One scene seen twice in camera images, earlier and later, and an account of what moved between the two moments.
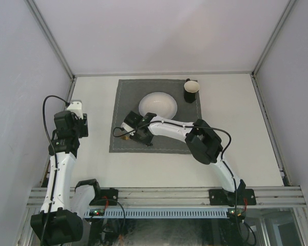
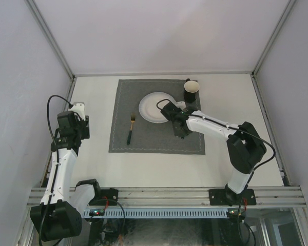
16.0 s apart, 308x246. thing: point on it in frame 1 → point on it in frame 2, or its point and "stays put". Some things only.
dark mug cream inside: [191, 88] stays put
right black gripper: [147, 142] → [181, 134]
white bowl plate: [160, 103] stays put
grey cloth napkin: [129, 94] stays put
